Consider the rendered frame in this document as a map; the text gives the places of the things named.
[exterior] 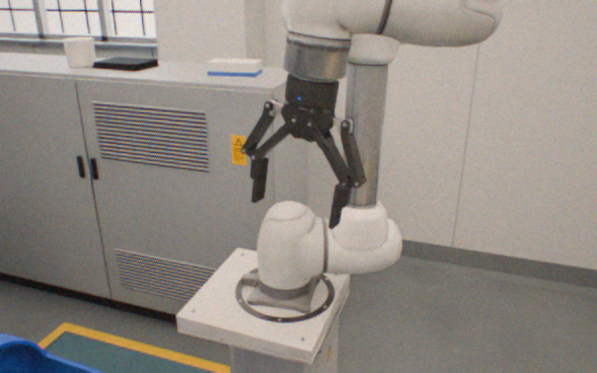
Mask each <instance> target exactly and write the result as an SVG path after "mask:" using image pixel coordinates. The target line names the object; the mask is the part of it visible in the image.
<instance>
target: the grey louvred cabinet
mask: <svg viewBox="0 0 597 373"><path fill-rule="evenodd" d="M157 62H158V64H159V66H156V67H152V68H147V69H143V70H137V71H125V70H115V69H106V68H95V67H92V66H89V67H70V66H69V65H68V60H67V56H63V55H45V54H29V53H14V52H2V53H0V280H2V281H6V282H10V283H14V284H18V285H22V286H27V287H31V288H35V289H39V290H43V291H47V292H51V293H55V294H60V295H64V296H68V297H72V298H77V299H81V301H85V302H89V303H94V304H98V305H102V306H106V307H110V308H115V309H119V310H122V311H127V312H131V313H135V314H139V315H144V316H148V317H152V318H153V319H156V320H161V321H165V322H169V323H174V324H177V323H178V322H177V315H178V313H179V312H180V311H181V309H182V308H183V307H184V306H185V305H186V304H187V303H188V302H189V300H190V299H191V298H192V297H193V296H194V295H195V294H196V293H197V292H198V291H199V289H200V288H201V287H203V285H204V284H205V283H206V282H207V281H208V280H209V279H210V277H211V276H212V275H213V274H214V273H215V272H216V271H217V270H218V269H219V267H220V266H221V265H222V264H223V263H224V262H225V261H226V259H228V258H230V256H231V255H232V254H233V253H234V252H235V251H236V250H237V249H238V248H240V249H244V250H249V251H255V252H257V251H258V238H259V232H260V228H261V224H262V221H263V219H264V217H265V215H266V213H267V211H268V210H269V209H270V208H271V207H272V206H273V205H275V204H276V203H279V202H283V201H294V202H299V203H301V204H304V205H306V206H307V207H308V141H306V140H305V139H303V138H293V137H292V135H291V134H289V135H288V136H286V137H285V138H284V139H283V140H282V141H281V142H280V143H278V144H277V146H276V147H275V148H273V149H272V150H271V151H269V152H268V153H267V154H266V155H265V157H266V158H268V165H267V175H266V183H265V193H264V199H262V200H260V201H259V202H257V203H253V202H251V197H252V187H253V186H254V180H252V179H250V168H251V159H250V157H249V156H248V155H246V154H245V155H244V154H242V152H241V149H242V147H243V144H244V143H245V141H246V140H247V138H248V136H249V135H250V133H251V131H253V130H254V128H255V126H256V125H257V123H258V122H259V119H260V117H261V115H262V111H263V106H264V103H265V102H268V101H272V100H278V101H279V103H280V104H282V105H284V103H285V98H284V95H285V87H286V79H287V75H288V74H290V73H287V72H286V71H285V70H284V68H280V67H261V69H262V75H261V76H260V77H259V78H258V79H256V80H253V79H227V78H208V76H207V63H204V64H195V63H179V62H162V61H157Z"/></svg>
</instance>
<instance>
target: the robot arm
mask: <svg viewBox="0 0 597 373"><path fill-rule="evenodd" d="M504 5H505V0H283V2H282V4H281V11H280V14H281V20H282V23H283V25H284V27H285V29H286V30H287V34H286V46H285V53H284V62H283V68H284V70H285V71H286V72H287V73H290V74H288V75H287V79H286V87H285V95H284V98H285V103H284V105H282V104H280V103H279V101H278V100H272V101H268V102H265V103H264V106H263V111H262V115H261V117H260V119H259V122H258V123H257V125H256V126H255V128H254V130H253V131H251V133H250V135H249V136H248V138H247V140H246V141H245V143H244V144H243V147H242V149H241V152H242V154H244V155H245V154H246V155H248V156H249V157H250V159H251V168H250V179H252V180H254V186H252V197H251V202H253V203H257V202H259V201H260V200H262V199H264V193H265V183H266V175H267V165H268V158H266V157H265V155H266V154H267V153H268V152H269V151H271V150H272V149H273V148H275V147H276V146H277V144H278V143H280V142H281V141H282V140H283V139H284V138H285V137H286V136H288V135H289V134H291V135H292V137H293V138H303V139H305V140H306V141H309V142H313V141H316V143H317V146H318V148H320V149H322V150H323V152H324V154H325V156H326V158H327V160H328V162H329V163H330V165H331V167H332V170H333V172H334V174H335V176H336V178H337V180H338V184H337V185H335V191H334V197H333V203H332V207H331V211H330V215H329V219H321V218H318V217H315V216H314V214H313V211H312V210H311V209H310V208H309V207H307V206H306V205H304V204H301V203H299V202H294V201H283V202H279V203H276V204H275V205H273V206H272V207H271V208H270V209H269V210H268V211H267V213H266V215H265V217H264V219H263V221H262V224H261V228H260V232H259V238H258V267H259V273H246V274H243V275H242V278H241V282H242V283H244V285H247V286H250V287H253V288H255V290H254V292H253V293H252V294H250V295H249V296H248V297H247V303H248V304H249V305H264V306H269V307H277V309H283V310H289V311H295V312H299V313H301V314H309V313H310V312H311V304H310V303H311V300H312V297H313V294H314V291H315V288H316V286H317V284H318V282H319V281H321V276H320V274H321V273H333V274H361V273H371V272H376V271H379V270H382V269H385V268H387V267H390V266H392V265H394V264H395V262H397V260H398V259H399V257H400V254H401V250H402V235H401V232H400V230H399V227H398V225H397V224H396V223H395V222H394V221H393V220H392V219H387V218H386V210H385V208H384V206H383V205H382V204H381V202H380V201H379V200H378V199H377V196H378V183H379V172H380V159H381V147H382V134H383V125H384V115H385V104H386V91H387V79H388V63H391V62H392V60H393V59H394V57H395V55H397V52H398V50H399V48H400V46H401V45H402V44H412V45H419V46H428V47H442V46H446V47H462V46H468V45H473V44H476V43H479V42H482V41H484V40H486V39H487V38H488V37H489V36H492V35H493V34H494V33H495V32H496V30H497V29H498V27H499V25H500V22H501V19H502V16H503V12H504ZM347 64H348V65H347ZM346 71H347V84H346V103H345V118H338V117H336V116H335V108H336V98H337V90H338V84H339V81H338V80H340V79H342V78H345V76H346ZM280 113H281V115H282V117H283V119H284V122H285V124H284V125H282V126H281V127H280V128H279V129H278V130H277V132H276V133H273V134H272V135H271V136H270V137H269V138H268V139H267V140H266V142H264V143H263V144H262V145H261V147H260V148H259V149H257V147H258V144H259V143H260V141H261V139H262V137H263V136H264V134H265V133H266V131H267V130H268V128H269V126H270V125H271V123H272V121H273V119H274V118H275V117H276V116H277V115H279V114H280ZM334 126H335V127H336V131H337V133H339V136H340V142H342V147H343V158H342V156H340V154H339V152H338V150H337V148H336V144H335V140H334V137H333V136H332V134H331V132H330V130H331V129H332V128H333V127H334ZM324 137H325V138H324ZM263 157H264V158H263Z"/></svg>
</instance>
